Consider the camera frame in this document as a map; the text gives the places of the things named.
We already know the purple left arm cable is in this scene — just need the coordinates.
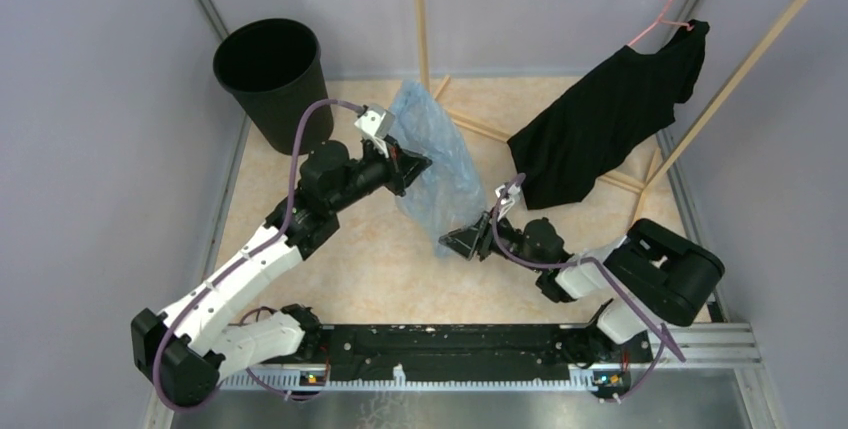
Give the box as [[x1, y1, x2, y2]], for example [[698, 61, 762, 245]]
[[152, 98, 366, 413]]

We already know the black trash bin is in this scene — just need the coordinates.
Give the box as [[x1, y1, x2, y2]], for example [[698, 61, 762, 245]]
[[213, 18, 328, 155]]

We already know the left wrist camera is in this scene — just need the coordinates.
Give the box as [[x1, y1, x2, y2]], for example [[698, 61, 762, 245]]
[[354, 105, 395, 158]]

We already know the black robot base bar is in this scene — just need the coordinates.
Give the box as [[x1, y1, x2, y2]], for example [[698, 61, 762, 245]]
[[271, 324, 653, 382]]

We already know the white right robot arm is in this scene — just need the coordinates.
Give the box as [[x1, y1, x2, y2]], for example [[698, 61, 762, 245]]
[[439, 213, 725, 361]]

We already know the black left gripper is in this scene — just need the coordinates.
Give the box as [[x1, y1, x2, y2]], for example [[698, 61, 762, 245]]
[[328, 133, 431, 213]]

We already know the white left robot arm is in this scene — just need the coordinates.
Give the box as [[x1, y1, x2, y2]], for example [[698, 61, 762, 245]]
[[131, 137, 432, 411]]

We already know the pink clothes hanger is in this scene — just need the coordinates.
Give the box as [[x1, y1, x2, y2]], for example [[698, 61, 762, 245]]
[[627, 0, 694, 48]]

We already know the blue plastic trash bag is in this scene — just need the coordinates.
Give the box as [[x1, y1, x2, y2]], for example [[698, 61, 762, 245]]
[[389, 80, 486, 257]]

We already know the aluminium frame rail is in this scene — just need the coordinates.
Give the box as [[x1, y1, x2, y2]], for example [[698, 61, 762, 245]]
[[157, 323, 760, 407]]

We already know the wooden clothes rack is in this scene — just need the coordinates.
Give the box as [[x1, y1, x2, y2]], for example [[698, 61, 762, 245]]
[[448, 0, 809, 219]]

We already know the black t-shirt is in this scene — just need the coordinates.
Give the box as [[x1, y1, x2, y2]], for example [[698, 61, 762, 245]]
[[507, 20, 710, 210]]

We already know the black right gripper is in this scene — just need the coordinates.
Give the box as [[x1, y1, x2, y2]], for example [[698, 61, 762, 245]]
[[440, 207, 545, 273]]

